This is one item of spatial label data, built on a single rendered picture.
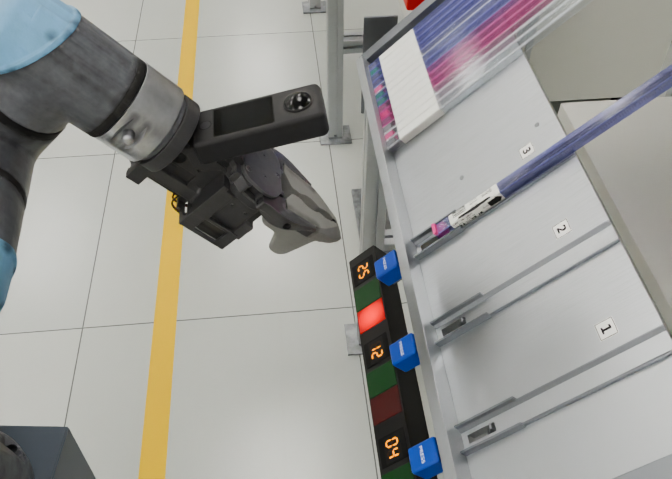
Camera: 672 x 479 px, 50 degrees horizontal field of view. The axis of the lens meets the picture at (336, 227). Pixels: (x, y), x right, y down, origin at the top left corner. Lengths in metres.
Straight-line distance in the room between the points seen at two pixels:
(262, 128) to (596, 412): 0.34
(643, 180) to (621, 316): 0.49
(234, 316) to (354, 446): 0.41
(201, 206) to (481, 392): 0.29
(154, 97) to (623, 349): 0.41
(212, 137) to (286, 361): 0.99
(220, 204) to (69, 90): 0.16
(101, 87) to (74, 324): 1.16
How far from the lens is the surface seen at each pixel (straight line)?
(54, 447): 0.88
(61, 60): 0.57
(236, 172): 0.62
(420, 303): 0.70
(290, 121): 0.59
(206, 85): 2.30
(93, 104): 0.58
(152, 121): 0.59
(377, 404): 0.73
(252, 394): 1.51
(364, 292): 0.80
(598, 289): 0.62
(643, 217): 1.02
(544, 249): 0.67
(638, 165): 1.10
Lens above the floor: 1.28
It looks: 46 degrees down
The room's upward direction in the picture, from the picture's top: straight up
